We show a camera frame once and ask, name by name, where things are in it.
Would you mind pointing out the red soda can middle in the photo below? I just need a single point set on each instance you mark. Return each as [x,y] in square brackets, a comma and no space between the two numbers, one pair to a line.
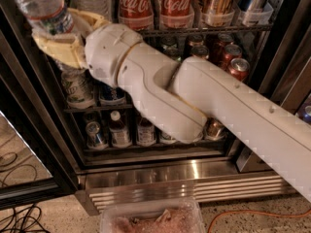
[229,52]

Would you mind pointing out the red coca-cola can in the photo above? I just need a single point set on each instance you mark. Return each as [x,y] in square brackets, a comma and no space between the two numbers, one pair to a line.
[136,14]
[174,14]

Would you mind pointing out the red soda can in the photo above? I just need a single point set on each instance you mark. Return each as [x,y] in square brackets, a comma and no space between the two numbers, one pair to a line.
[239,68]
[229,52]

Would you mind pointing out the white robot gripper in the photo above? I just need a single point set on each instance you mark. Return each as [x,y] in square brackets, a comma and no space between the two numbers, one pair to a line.
[108,50]

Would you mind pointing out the red Coca-Cola can right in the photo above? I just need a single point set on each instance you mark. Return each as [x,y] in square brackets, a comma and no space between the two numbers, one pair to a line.
[174,14]

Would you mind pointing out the gold brown can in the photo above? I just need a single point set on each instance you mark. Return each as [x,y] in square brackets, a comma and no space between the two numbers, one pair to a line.
[200,51]

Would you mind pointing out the silver can bottom shelf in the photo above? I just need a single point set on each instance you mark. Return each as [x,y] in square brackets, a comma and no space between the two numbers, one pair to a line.
[166,139]

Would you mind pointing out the red soda can front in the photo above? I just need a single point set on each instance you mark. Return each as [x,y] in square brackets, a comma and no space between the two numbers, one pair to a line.
[239,68]

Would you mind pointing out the small blue can bottom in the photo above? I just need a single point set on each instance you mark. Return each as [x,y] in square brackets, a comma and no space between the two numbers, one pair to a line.
[96,137]

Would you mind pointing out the brown tea bottle right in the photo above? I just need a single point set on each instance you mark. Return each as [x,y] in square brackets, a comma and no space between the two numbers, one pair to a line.
[146,133]

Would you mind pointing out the silver blue tall can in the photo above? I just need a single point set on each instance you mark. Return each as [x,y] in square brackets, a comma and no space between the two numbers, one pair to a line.
[251,11]

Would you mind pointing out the red Coca-Cola can left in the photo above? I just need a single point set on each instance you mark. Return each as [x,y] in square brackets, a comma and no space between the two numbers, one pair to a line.
[136,14]

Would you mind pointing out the gold striped tall can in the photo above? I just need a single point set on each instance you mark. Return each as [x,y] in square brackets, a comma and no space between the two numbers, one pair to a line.
[216,13]

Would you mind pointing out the white green soda can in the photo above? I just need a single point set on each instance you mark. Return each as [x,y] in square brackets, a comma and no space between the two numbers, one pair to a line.
[78,91]

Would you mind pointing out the copper can bottom shelf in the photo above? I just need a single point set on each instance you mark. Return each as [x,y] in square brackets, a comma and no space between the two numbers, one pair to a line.
[214,130]

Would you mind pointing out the blue Pepsi can front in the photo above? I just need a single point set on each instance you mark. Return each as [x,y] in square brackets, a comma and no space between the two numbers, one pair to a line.
[111,96]

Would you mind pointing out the clear plastic storage bin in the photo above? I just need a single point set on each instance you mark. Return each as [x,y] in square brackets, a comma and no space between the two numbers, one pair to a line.
[178,215]

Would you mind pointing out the blue can right compartment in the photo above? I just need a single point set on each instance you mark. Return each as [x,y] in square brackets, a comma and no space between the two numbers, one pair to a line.
[304,113]

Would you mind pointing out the stainless steel fridge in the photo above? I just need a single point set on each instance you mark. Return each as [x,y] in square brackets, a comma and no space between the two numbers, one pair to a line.
[279,53]

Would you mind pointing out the open glass fridge door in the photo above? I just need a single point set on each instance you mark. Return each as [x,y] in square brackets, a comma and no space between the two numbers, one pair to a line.
[22,146]

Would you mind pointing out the clear plastic water bottle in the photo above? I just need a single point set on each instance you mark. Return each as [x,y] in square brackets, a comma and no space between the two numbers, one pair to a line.
[52,17]

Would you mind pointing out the brown tea bottle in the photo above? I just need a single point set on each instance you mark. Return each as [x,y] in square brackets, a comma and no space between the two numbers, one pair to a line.
[119,131]
[146,133]

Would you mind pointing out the green silver soda can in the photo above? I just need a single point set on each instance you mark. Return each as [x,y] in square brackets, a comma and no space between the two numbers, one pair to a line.
[173,53]

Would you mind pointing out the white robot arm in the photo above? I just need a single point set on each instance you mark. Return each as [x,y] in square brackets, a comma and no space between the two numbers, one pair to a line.
[178,97]

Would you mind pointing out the brown tea bottle left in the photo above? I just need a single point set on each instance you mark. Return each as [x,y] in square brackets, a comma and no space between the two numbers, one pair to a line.
[119,131]

